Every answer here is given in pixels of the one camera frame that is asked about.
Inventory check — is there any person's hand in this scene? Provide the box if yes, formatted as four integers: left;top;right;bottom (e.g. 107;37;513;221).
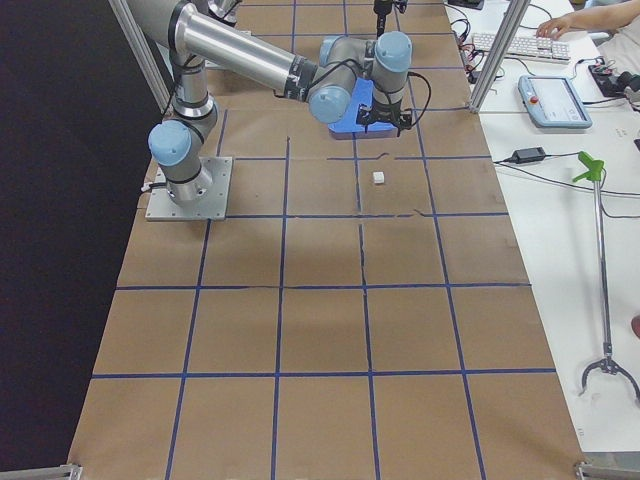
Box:
535;16;572;40

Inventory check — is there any teach pendant tablet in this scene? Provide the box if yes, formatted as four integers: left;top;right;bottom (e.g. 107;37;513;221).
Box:
518;75;592;129

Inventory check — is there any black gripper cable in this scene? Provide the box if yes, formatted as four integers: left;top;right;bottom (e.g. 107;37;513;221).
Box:
407;71;433;126

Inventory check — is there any black power adapter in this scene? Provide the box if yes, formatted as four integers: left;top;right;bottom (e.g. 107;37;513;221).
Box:
512;147;547;164

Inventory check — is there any blue plastic tray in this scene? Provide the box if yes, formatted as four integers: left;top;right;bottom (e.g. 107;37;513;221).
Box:
328;77;403;141

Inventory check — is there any white block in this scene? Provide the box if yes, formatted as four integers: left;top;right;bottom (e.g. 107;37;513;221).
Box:
372;171;385;185

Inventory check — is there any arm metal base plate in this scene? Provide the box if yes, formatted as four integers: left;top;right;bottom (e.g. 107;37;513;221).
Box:
145;156;233;221

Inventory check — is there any aluminium frame post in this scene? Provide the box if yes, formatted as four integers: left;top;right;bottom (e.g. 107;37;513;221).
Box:
468;0;530;113

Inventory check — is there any green grabber tool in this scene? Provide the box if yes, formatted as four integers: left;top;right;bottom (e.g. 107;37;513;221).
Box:
572;151;639;405

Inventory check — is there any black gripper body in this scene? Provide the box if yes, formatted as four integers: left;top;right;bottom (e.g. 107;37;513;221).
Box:
376;14;387;36
356;102;413;132

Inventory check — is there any white keyboard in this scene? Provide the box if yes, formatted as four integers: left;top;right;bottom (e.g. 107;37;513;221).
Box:
471;33;571;64

